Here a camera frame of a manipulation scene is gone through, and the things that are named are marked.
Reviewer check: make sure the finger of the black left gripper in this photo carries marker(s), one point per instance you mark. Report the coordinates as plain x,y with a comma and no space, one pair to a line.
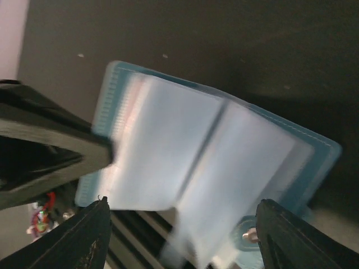
43,146

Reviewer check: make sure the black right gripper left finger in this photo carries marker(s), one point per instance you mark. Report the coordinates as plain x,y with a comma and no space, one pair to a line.
82,241

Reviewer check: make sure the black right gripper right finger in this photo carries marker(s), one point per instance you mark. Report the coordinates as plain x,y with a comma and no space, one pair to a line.
286,241

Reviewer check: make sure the blue leather card holder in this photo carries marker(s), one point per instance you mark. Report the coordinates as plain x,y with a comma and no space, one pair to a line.
211,156

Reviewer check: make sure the black aluminium front rail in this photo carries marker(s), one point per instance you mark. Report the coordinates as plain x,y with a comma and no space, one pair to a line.
137,238

